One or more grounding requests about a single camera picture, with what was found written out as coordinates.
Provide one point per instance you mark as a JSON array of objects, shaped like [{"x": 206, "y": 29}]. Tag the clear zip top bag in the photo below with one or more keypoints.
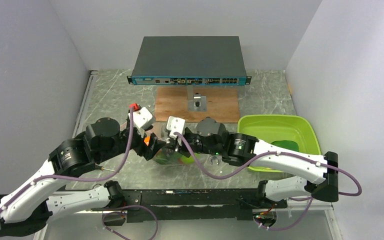
[{"x": 164, "y": 157}]

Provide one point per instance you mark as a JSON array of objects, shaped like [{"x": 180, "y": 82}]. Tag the brown wooden board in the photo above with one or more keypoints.
[{"x": 221, "y": 104}]

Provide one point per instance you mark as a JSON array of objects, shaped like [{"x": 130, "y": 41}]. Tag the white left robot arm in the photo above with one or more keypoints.
[{"x": 33, "y": 205}]

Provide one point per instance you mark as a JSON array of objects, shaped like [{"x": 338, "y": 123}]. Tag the white green bok choy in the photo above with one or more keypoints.
[{"x": 285, "y": 144}]

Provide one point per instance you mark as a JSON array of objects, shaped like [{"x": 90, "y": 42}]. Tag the metal switch stand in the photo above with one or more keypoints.
[{"x": 195, "y": 101}]

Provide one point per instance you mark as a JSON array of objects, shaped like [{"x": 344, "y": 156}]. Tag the green apple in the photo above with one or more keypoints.
[{"x": 183, "y": 160}]

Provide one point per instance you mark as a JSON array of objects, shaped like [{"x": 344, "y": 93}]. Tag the grey network switch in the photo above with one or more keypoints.
[{"x": 190, "y": 61}]

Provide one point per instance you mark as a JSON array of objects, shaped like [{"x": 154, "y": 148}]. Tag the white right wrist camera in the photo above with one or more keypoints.
[{"x": 175, "y": 125}]

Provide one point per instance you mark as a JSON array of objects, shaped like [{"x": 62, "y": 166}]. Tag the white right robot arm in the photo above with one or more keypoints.
[{"x": 311, "y": 174}]

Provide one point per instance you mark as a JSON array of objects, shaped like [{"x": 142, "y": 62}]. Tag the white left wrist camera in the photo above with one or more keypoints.
[{"x": 142, "y": 117}]

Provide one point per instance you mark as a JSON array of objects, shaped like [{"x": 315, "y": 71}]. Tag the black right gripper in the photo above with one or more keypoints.
[{"x": 178, "y": 144}]

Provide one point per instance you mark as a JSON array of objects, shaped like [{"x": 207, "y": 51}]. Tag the yellow handled screwdriver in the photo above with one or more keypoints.
[{"x": 101, "y": 168}]

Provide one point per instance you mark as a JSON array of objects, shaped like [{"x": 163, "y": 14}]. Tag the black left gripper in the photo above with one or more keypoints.
[{"x": 148, "y": 151}]

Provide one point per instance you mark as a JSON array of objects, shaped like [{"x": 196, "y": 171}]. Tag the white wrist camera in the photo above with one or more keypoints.
[
  {"x": 175, "y": 125},
  {"x": 142, "y": 117}
]

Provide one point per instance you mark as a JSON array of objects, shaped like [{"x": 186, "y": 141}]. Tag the lime green food tray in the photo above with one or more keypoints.
[{"x": 275, "y": 127}]

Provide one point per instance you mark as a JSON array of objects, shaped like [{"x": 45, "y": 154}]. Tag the silver open-end wrench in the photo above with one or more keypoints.
[{"x": 214, "y": 160}]

